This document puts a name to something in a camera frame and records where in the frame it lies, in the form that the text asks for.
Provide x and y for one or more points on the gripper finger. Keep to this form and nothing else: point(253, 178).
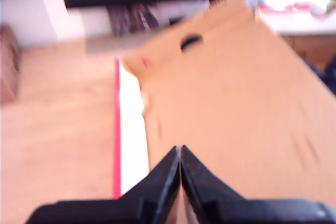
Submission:
point(202, 195)
point(157, 197)

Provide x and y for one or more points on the red shoebox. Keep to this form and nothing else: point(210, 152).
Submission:
point(236, 103)

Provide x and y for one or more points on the brown cardboard box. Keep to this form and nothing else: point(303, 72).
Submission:
point(9, 64)

